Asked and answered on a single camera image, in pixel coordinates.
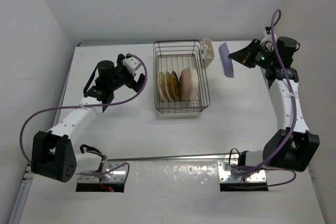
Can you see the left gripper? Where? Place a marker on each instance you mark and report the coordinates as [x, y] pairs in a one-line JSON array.
[[120, 66]]

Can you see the metal base plate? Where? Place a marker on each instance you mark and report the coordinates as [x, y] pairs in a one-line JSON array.
[[111, 173], [226, 178]]

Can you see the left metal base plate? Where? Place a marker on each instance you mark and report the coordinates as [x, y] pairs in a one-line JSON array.
[[111, 173]]

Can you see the wire dish rack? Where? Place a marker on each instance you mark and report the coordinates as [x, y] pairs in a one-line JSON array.
[[176, 55]]

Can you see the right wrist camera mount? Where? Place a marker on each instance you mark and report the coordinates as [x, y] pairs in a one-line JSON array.
[[269, 36]]

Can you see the aluminium frame rail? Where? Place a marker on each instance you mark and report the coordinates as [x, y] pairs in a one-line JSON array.
[[22, 196]]

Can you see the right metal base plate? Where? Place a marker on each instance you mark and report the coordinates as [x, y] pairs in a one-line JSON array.
[[226, 178]]

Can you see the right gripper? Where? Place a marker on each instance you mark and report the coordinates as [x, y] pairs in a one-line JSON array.
[[245, 55]]

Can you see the white cutlery holder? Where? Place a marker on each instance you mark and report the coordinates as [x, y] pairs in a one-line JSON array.
[[207, 52]]

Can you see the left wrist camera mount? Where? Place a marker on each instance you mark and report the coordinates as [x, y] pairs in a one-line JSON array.
[[131, 63]]

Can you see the cream round plate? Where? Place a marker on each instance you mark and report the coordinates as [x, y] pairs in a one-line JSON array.
[[161, 87], [168, 86]]

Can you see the purple square plate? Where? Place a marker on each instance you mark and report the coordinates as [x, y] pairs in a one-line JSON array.
[[226, 61]]

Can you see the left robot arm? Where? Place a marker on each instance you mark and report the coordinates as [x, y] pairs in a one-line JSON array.
[[53, 155]]

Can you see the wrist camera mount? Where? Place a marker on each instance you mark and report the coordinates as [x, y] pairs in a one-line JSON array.
[[131, 63], [269, 36]]

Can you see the yellow patterned round plate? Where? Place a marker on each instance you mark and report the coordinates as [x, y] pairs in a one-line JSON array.
[[175, 86]]

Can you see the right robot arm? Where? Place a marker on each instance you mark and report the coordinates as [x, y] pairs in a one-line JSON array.
[[293, 145]]

